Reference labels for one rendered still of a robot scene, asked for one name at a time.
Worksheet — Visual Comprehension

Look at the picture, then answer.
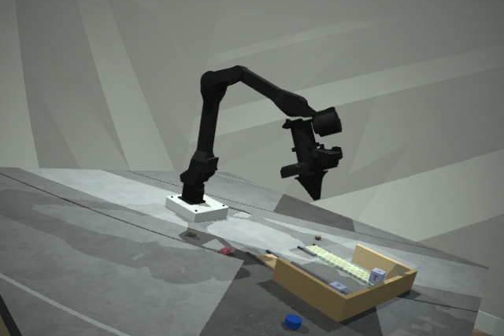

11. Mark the blue short cylinder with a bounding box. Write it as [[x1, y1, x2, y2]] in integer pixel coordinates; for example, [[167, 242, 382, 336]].
[[284, 314, 302, 329]]

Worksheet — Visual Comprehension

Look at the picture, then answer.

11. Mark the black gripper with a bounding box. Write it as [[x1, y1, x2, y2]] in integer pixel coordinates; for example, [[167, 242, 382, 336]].
[[280, 138, 338, 201]]

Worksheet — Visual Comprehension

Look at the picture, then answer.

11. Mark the small red block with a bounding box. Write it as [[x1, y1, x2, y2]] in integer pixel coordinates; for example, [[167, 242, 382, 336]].
[[219, 246, 232, 255]]

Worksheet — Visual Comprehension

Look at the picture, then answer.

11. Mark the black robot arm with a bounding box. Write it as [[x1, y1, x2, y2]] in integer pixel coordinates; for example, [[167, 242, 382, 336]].
[[178, 65, 343, 205]]

